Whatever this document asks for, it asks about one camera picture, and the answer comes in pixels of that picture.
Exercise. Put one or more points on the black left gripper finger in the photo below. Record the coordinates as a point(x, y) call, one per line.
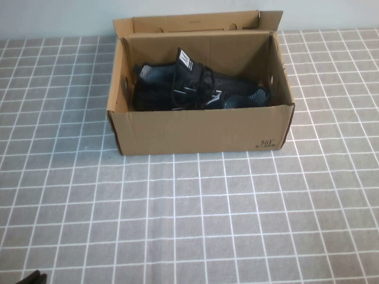
point(31, 276)
point(42, 278)

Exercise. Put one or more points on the black knit sneaker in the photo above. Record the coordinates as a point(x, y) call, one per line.
point(245, 99)
point(231, 81)

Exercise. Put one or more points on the brown cardboard shoe box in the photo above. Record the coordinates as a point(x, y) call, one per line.
point(192, 133)

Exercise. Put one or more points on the grey checked tablecloth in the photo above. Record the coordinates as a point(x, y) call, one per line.
point(237, 222)

